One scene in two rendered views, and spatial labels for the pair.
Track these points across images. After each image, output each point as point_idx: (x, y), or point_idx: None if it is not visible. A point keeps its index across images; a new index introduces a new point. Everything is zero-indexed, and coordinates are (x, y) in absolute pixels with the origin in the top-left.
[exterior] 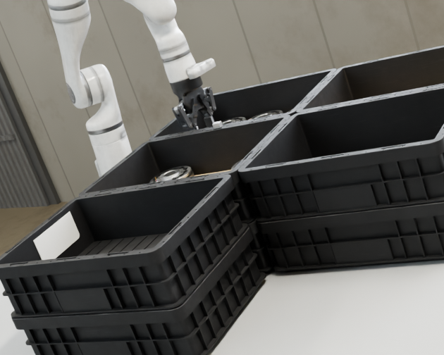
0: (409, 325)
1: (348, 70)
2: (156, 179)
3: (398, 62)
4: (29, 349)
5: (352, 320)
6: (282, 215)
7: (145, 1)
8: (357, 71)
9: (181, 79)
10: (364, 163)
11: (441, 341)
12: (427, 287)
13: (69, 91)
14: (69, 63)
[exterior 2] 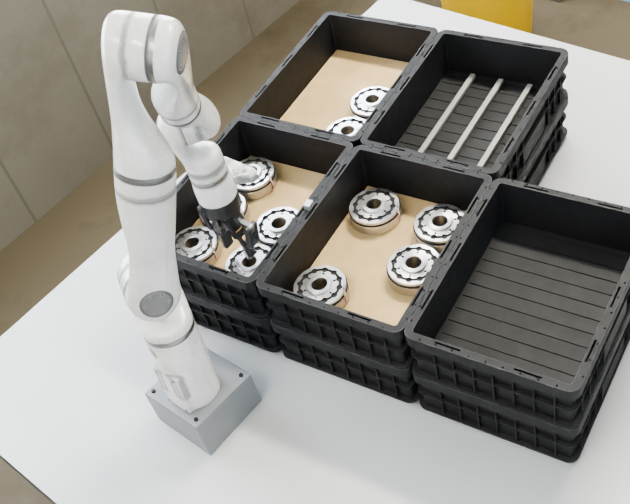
0: None
1: (250, 110)
2: (316, 299)
3: (280, 78)
4: (515, 488)
5: (619, 200)
6: None
7: (209, 112)
8: (256, 107)
9: (236, 192)
10: (546, 98)
11: None
12: (592, 157)
13: (158, 302)
14: (171, 252)
